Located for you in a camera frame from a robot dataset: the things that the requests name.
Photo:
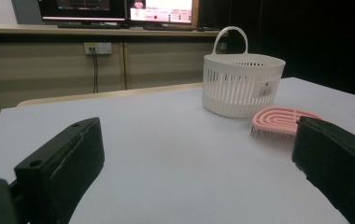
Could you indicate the long wooden desk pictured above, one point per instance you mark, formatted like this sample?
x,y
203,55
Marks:
x,y
26,29

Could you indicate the dark computer monitor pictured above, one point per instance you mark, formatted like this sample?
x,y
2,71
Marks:
x,y
82,9

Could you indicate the white wall socket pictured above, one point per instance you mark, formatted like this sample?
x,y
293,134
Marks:
x,y
102,48

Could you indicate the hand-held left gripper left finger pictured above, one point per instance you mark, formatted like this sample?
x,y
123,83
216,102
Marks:
x,y
60,161

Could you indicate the bright computer monitor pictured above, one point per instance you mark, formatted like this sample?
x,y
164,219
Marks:
x,y
163,11

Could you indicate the pink oval brush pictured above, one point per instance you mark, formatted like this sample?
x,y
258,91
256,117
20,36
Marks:
x,y
272,119

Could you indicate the black keyboard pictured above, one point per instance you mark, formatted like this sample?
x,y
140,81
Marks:
x,y
169,28

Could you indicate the black computer mouse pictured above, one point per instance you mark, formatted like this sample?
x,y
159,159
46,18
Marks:
x,y
200,29

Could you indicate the black curtain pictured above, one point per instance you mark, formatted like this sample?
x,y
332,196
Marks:
x,y
322,37

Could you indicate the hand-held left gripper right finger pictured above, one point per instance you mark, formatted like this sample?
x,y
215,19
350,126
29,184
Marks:
x,y
337,155

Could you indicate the white slotted plastic basket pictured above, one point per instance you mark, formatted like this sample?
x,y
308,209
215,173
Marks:
x,y
222,59

